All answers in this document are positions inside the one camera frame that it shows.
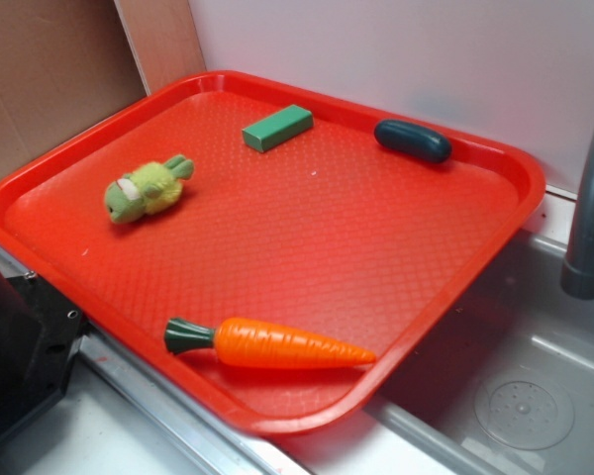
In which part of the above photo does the orange plastic toy carrot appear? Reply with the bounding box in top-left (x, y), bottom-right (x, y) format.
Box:
top-left (163, 318), bottom-right (377, 369)

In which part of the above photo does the red plastic tray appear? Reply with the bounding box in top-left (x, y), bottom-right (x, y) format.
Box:
top-left (0, 71), bottom-right (545, 435)

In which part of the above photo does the green rectangular block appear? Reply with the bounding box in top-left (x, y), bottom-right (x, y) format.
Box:
top-left (242, 105), bottom-right (314, 153)

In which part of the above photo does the dark green toy cucumber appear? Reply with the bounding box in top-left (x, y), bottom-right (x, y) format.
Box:
top-left (373, 119), bottom-right (452, 163)

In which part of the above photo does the green plush frog toy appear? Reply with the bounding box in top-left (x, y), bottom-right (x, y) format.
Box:
top-left (104, 154), bottom-right (195, 225)

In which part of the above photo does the grey plastic sink basin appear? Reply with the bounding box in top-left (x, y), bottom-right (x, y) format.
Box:
top-left (281, 232), bottom-right (594, 474)

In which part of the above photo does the brown cardboard panel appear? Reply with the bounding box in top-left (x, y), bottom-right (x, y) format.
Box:
top-left (0, 1), bottom-right (205, 179)

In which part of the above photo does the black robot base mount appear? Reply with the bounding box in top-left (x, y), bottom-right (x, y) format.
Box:
top-left (0, 271), bottom-right (84, 444)

